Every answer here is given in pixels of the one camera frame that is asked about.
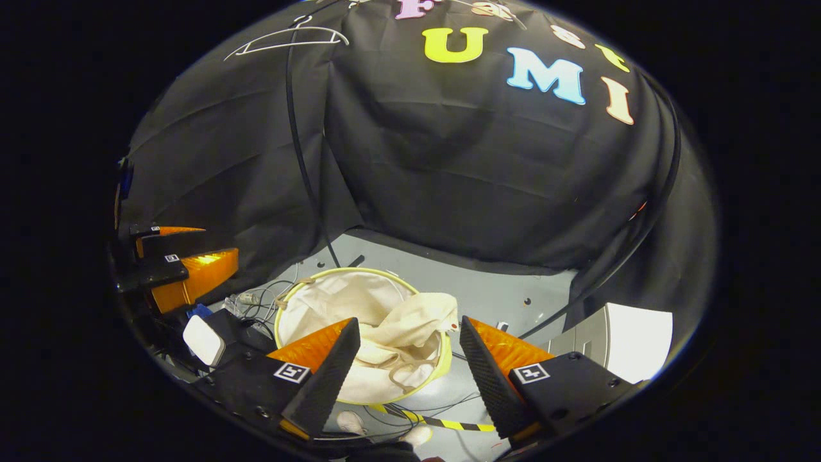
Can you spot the black clothes rail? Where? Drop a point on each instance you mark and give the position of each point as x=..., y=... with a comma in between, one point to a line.
x=334, y=256

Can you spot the white rounded device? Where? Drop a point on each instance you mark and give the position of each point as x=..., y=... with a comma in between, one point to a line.
x=204, y=340

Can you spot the yellow black striped tape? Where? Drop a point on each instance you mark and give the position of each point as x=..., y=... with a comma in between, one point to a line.
x=449, y=423

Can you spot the white plastic hanger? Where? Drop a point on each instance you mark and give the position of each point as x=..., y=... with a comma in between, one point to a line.
x=300, y=27

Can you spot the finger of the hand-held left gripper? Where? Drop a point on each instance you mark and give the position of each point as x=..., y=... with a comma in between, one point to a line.
x=186, y=242
x=199, y=276

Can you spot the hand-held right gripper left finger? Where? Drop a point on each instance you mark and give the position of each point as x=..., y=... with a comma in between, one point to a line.
x=330, y=378

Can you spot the cream long-sleeved shirt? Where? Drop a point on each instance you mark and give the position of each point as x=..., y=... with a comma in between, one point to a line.
x=410, y=321

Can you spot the white box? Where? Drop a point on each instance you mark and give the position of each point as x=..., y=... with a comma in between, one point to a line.
x=635, y=340

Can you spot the white shoe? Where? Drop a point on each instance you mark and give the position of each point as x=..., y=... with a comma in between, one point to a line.
x=417, y=436
x=351, y=422

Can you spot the white round laundry hamper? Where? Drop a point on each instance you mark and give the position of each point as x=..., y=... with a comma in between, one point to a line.
x=321, y=301

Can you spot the black backdrop cloth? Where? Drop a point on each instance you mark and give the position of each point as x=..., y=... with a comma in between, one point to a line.
x=449, y=160

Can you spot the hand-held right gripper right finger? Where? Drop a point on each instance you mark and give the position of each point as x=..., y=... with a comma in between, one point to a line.
x=487, y=378

